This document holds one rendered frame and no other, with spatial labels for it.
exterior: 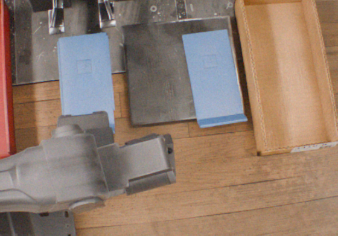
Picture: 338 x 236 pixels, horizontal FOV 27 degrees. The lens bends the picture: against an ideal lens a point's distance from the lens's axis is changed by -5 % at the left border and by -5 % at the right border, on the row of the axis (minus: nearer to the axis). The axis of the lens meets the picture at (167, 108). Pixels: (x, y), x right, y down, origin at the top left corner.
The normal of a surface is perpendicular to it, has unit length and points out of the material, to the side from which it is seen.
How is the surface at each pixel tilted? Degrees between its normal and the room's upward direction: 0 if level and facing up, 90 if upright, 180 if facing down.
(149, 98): 0
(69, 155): 19
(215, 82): 0
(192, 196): 0
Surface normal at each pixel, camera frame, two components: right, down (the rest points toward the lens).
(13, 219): 0.85, -0.35
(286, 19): 0.02, -0.25
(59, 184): 0.32, -0.32
